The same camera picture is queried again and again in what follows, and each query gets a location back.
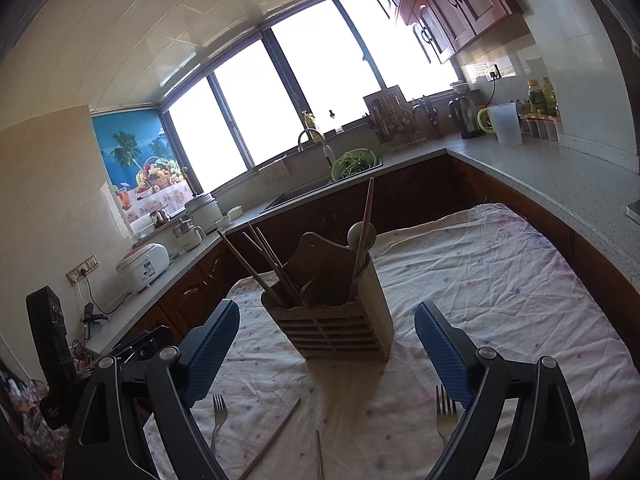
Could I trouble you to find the spice jar set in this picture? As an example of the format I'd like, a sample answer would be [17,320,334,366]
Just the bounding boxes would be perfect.
[522,112,563,142]

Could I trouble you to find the wooden utensil holder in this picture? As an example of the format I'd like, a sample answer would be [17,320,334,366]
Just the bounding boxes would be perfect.
[261,232,396,363]

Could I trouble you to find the metal dish rack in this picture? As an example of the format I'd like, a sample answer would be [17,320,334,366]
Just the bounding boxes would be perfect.
[362,85,426,151]

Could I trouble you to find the steel electric kettle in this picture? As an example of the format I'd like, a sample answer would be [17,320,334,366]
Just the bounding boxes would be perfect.
[448,96,485,140]

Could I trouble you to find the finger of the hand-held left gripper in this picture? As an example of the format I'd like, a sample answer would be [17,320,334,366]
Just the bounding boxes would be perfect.
[112,326,173,363]

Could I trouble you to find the small white kitchen appliance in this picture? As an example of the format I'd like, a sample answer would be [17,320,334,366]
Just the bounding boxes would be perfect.
[172,220,206,253]

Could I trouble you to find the steel spoon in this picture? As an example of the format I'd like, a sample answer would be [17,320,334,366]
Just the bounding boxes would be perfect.
[347,221,377,306]

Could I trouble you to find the kitchen sink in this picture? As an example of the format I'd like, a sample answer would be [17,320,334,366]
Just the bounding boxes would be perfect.
[260,155,386,213]

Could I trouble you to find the white steamer pot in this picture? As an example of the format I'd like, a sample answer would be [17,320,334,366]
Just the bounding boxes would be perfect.
[184,192,222,233]

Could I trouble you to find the white measuring jug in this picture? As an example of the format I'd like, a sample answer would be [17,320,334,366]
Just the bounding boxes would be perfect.
[487,103,523,147]

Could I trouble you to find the white rice cooker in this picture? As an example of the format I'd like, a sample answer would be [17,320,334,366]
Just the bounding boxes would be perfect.
[116,242,171,295]

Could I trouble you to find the chrome sink faucet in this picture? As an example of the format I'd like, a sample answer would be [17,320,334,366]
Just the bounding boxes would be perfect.
[297,128,336,168]

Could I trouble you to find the steel fork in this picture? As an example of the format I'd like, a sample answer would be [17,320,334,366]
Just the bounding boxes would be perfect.
[435,385,460,448]
[210,394,229,453]

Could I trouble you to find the hanging dish towel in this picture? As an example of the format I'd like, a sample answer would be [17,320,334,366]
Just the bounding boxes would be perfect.
[260,160,291,186]

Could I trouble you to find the kitchen window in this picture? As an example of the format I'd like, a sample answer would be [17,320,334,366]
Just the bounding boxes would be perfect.
[160,0,461,193]

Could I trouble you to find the grey kitchen countertop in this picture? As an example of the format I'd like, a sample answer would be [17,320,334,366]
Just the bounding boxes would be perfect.
[85,132,640,356]

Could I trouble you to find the yellow cap bottle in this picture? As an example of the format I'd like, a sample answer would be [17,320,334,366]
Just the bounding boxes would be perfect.
[541,77,557,116]
[527,79,546,116]

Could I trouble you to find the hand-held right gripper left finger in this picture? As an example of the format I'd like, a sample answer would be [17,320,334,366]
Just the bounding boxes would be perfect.
[62,300,242,480]

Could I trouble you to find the floral white tablecloth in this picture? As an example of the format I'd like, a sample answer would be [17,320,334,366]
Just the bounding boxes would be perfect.
[145,203,631,480]

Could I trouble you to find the fruit and beach wall poster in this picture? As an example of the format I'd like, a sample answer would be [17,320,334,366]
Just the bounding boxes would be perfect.
[91,107,193,223]

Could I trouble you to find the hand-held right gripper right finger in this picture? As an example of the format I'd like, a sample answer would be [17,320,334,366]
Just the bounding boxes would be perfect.
[414,301,591,480]

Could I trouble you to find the green colander with greens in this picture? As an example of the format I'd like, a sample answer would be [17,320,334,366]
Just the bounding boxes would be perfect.
[331,149,376,179]

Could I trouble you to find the wall socket strip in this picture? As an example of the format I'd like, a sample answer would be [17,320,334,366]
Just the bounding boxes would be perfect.
[66,255,99,286]

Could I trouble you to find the wooden upper cabinets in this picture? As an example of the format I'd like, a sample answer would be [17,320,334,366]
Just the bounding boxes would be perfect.
[347,0,526,65]

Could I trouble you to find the dark wooden lower cabinets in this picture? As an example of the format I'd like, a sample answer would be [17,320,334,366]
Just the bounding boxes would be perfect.
[115,152,640,361]

